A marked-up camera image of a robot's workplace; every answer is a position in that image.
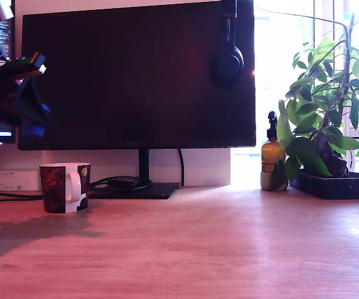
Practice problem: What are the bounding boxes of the white flat device box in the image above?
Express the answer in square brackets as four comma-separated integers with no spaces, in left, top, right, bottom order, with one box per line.
[0,170,42,192]

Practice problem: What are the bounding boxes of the small black hub box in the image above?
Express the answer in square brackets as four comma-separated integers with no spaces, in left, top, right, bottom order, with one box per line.
[107,178,136,188]

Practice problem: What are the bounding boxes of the black cable on table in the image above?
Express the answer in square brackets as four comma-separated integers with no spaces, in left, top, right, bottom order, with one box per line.
[0,190,44,202]

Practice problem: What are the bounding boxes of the small white cup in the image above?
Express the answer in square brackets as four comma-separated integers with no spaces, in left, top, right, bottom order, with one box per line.
[259,170,289,191]

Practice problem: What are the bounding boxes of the black monitor power cable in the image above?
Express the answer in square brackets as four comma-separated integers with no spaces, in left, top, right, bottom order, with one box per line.
[178,148,185,187]

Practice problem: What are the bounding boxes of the black plant tray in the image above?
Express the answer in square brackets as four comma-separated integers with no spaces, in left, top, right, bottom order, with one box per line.
[290,170,359,200]

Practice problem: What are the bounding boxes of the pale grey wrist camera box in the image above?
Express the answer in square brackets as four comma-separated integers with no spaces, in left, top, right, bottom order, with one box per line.
[0,0,14,21]

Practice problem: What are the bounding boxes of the dark red mug white handle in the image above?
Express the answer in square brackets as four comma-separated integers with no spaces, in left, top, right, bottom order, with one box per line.
[39,161,92,214]

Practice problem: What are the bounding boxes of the green potted plant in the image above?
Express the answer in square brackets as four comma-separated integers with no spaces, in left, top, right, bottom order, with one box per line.
[254,6,359,191]

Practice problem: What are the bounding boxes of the black headphones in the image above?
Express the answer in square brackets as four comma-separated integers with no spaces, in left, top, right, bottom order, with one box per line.
[209,0,245,87]

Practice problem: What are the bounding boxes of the black monitor stand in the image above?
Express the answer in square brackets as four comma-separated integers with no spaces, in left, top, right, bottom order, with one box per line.
[87,148,180,199]

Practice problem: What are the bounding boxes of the amber pump bottle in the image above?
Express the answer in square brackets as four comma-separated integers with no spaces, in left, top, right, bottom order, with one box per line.
[261,110,287,174]

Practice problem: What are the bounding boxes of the blue coffee capsule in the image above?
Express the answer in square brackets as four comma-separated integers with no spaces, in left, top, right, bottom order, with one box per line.
[20,104,52,138]

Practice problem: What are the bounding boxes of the large black monitor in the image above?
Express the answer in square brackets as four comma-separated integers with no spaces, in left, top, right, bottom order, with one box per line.
[16,0,257,151]

